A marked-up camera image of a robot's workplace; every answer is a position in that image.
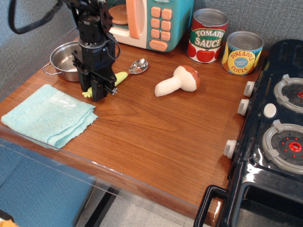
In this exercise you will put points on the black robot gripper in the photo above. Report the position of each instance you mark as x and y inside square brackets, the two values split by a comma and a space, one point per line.
[94, 66]

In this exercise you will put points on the spoon with green handle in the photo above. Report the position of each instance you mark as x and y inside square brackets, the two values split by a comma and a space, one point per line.
[136, 67]

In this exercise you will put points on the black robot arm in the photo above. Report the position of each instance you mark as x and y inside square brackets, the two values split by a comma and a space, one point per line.
[93, 20]

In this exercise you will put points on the small steel pot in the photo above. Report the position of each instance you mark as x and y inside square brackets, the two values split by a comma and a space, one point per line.
[62, 59]

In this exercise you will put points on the light blue folded cloth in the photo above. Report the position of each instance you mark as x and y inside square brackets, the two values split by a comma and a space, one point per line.
[50, 117]

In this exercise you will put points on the toy microwave teal and cream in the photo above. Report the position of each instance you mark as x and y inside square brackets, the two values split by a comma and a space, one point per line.
[156, 25]

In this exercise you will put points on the toy mushroom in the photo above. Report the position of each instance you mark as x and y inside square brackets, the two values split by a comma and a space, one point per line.
[184, 77]

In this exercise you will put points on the tomato sauce can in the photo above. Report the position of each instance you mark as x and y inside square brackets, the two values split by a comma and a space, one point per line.
[207, 33]

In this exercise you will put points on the white stove knob lower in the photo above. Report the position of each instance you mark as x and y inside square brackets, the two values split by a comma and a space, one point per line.
[229, 148]

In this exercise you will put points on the white stove knob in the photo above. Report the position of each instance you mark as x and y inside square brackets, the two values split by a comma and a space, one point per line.
[229, 148]
[243, 106]
[249, 88]

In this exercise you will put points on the white stove knob middle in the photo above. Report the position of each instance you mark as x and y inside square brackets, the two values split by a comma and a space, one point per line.
[243, 106]

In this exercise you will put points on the pineapple slices can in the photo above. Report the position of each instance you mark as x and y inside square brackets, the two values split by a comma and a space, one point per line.
[242, 52]

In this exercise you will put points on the white stove knob upper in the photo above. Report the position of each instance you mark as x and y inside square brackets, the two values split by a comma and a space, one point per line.
[249, 88]

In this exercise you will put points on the orange object at corner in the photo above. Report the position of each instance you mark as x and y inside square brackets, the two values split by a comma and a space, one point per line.
[8, 223]

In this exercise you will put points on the black toy stove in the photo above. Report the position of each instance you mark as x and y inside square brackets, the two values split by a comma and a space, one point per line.
[265, 186]

